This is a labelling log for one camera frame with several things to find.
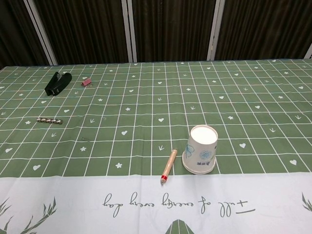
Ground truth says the black stapler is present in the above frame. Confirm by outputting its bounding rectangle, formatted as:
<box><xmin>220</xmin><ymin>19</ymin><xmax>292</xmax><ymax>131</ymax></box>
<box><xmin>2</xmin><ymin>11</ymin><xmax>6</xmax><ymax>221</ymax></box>
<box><xmin>44</xmin><ymin>71</ymin><xmax>73</xmax><ymax>97</ymax></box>

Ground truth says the silver magnetic ball chain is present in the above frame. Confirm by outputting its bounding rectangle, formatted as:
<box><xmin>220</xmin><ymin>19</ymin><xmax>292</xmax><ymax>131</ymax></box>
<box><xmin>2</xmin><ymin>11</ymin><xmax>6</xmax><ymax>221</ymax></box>
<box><xmin>36</xmin><ymin>117</ymin><xmax>64</xmax><ymax>124</ymax></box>

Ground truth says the wooden pen with red band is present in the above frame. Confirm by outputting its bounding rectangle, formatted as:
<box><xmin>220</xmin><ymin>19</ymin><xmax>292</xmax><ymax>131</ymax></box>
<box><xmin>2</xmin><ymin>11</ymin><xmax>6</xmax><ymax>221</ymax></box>
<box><xmin>160</xmin><ymin>148</ymin><xmax>178</xmax><ymax>187</ymax></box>

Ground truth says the dark pleated curtain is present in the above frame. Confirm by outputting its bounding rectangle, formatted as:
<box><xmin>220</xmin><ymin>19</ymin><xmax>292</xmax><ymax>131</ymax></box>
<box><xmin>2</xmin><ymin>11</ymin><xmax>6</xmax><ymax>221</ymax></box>
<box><xmin>0</xmin><ymin>0</ymin><xmax>312</xmax><ymax>70</ymax></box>

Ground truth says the white paper cup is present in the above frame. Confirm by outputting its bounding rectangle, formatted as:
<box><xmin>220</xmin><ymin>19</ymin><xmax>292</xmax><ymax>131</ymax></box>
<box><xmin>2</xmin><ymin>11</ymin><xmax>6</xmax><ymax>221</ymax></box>
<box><xmin>181</xmin><ymin>125</ymin><xmax>218</xmax><ymax>175</ymax></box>

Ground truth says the green checkered tablecloth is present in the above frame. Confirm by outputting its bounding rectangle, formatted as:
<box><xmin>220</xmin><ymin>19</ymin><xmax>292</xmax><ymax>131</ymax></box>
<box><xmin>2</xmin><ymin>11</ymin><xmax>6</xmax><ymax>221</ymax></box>
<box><xmin>0</xmin><ymin>58</ymin><xmax>312</xmax><ymax>234</ymax></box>

